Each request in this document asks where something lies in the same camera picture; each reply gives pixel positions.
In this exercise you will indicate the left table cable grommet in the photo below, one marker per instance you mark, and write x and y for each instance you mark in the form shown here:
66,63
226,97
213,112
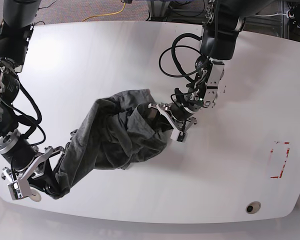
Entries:
35,196

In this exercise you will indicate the aluminium frame stand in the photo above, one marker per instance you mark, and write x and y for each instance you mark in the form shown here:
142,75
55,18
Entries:
158,10

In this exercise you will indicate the red tape rectangle marking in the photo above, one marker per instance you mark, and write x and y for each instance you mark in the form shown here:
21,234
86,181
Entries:
278,158

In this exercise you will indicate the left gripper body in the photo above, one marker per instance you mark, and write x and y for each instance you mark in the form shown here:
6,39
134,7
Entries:
172,111

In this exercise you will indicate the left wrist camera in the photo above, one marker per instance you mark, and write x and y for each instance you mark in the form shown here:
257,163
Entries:
178,135

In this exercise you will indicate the white power strip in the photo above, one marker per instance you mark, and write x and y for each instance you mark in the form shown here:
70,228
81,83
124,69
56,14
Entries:
290,14

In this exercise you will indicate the table cable grommet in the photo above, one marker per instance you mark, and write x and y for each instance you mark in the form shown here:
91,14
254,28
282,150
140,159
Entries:
35,196
253,207

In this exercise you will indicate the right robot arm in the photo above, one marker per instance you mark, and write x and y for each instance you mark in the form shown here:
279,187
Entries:
29,169

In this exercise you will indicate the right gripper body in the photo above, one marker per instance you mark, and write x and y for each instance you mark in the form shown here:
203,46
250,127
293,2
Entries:
20,155

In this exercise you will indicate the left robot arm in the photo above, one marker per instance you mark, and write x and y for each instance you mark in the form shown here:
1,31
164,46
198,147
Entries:
225,19

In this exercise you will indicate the grey t-shirt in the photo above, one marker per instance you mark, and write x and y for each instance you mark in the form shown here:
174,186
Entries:
115,133

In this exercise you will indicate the right table cable grommet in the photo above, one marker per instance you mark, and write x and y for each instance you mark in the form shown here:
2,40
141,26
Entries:
253,207

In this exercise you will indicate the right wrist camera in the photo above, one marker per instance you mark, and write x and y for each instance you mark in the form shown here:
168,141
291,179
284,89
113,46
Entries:
19,189

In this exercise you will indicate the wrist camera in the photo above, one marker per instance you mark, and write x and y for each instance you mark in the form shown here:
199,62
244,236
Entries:
178,135
19,189

